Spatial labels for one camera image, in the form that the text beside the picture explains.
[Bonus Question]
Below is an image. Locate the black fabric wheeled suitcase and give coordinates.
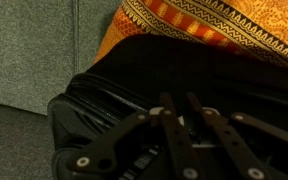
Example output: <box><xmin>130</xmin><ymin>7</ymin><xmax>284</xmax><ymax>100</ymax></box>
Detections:
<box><xmin>47</xmin><ymin>33</ymin><xmax>288</xmax><ymax>180</ymax></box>

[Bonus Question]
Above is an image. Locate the orange patterned pillow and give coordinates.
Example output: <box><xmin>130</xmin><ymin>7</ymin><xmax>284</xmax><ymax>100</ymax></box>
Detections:
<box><xmin>92</xmin><ymin>0</ymin><xmax>288</xmax><ymax>73</ymax></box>

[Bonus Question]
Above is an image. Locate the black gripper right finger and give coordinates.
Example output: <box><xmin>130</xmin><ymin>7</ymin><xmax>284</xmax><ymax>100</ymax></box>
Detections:
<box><xmin>185</xmin><ymin>92</ymin><xmax>288</xmax><ymax>180</ymax></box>

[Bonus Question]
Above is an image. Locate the grey fabric sofa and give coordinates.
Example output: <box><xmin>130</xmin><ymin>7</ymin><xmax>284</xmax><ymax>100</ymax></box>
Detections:
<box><xmin>0</xmin><ymin>0</ymin><xmax>123</xmax><ymax>180</ymax></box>

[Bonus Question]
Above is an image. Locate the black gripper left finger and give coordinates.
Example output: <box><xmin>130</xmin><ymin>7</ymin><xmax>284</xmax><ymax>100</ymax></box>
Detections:
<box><xmin>67</xmin><ymin>92</ymin><xmax>205</xmax><ymax>180</ymax></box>

